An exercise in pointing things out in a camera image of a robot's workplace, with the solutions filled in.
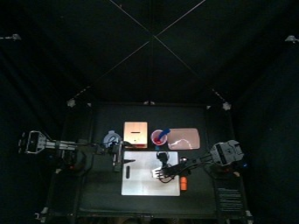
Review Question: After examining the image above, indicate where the white printed label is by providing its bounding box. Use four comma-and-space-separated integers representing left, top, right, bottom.
218, 187, 244, 212

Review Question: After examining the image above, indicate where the black toy utensil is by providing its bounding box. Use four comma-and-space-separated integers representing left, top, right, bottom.
155, 150, 171, 167

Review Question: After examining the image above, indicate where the red cup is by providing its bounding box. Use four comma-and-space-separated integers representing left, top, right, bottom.
150, 129, 170, 146

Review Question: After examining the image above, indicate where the wooden box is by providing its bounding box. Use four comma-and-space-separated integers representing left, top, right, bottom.
123, 121, 150, 150

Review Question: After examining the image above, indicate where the orange marker pen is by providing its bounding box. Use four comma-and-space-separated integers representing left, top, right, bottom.
179, 176, 190, 192

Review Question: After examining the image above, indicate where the clear bluish round lid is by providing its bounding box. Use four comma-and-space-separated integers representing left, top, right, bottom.
102, 129, 124, 149

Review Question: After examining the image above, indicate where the white cutting board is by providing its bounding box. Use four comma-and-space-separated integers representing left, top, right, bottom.
120, 150, 182, 197

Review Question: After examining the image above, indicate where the thin grey cross cord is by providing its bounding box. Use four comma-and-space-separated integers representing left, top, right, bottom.
107, 0, 227, 103
71, 0, 207, 102

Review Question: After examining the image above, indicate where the blue toy spoon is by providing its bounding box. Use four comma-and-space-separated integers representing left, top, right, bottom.
156, 128, 172, 143

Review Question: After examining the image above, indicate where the pink rectangular plate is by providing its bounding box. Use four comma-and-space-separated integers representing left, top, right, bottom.
166, 127, 202, 151

